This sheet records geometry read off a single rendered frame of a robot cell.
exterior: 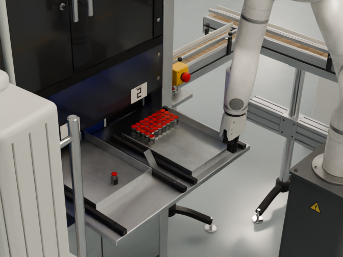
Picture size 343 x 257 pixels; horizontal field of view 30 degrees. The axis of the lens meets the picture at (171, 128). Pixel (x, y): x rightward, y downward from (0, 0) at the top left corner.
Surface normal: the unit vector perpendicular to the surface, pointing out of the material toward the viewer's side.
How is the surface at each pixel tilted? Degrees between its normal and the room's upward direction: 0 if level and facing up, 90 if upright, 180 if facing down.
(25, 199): 90
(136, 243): 90
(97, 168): 0
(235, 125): 89
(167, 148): 0
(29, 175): 90
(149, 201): 0
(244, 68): 48
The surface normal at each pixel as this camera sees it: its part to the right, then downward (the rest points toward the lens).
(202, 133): 0.03, -0.84
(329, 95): -0.66, 0.40
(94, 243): 0.75, 0.38
